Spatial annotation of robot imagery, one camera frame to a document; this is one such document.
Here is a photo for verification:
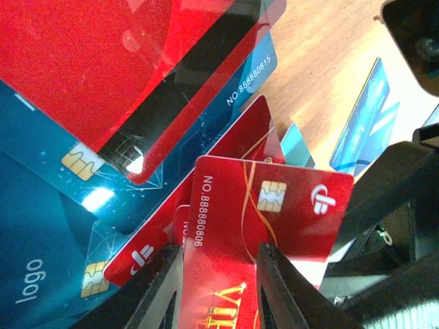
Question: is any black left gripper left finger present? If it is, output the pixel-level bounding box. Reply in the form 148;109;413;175
72;243;183;329

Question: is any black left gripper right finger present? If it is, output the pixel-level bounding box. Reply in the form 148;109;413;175
257;243;362;329

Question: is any red gold VIP card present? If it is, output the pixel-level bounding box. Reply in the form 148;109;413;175
175;156;354;328

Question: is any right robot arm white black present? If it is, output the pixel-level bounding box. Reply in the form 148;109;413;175
314;90;438;328

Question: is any red VIP card in pile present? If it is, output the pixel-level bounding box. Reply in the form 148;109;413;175
102;94;275;288

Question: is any blue card far right upper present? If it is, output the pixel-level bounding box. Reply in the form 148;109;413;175
329;58;401;177

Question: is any blue card under red stripe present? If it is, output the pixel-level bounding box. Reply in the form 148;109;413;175
1;35;277;233

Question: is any red card with magnetic stripe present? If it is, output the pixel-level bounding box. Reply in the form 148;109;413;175
0;0;287;186

